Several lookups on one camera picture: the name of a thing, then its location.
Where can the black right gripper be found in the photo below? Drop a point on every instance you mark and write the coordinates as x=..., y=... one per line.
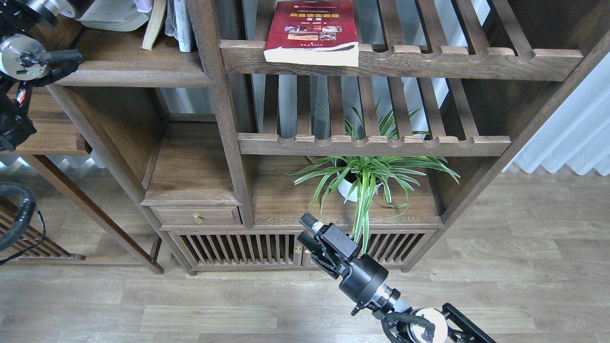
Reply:
x=363, y=278

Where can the yellow green book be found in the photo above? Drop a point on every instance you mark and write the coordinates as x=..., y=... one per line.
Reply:
x=114, y=15

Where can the white lavender book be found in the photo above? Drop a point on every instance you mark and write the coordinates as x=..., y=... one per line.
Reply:
x=144, y=6

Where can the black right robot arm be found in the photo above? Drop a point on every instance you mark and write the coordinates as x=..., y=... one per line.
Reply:
x=403, y=323

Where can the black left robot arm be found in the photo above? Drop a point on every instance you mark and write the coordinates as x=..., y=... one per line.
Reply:
x=26, y=64

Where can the white plant pot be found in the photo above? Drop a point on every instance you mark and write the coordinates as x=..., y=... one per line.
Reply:
x=345, y=191

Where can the green spider plant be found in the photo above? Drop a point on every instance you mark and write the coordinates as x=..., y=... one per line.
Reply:
x=366, y=174

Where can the brass drawer knob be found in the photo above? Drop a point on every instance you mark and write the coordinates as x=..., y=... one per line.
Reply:
x=197, y=218

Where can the dark wooden bookshelf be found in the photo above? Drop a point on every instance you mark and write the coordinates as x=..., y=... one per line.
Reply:
x=216, y=131

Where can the red cover book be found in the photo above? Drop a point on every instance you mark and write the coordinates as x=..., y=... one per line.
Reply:
x=319, y=33

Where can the tan upright book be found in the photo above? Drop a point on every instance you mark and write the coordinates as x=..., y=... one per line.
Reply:
x=154, y=24

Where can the white curtain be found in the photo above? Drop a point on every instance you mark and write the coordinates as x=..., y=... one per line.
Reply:
x=577, y=136

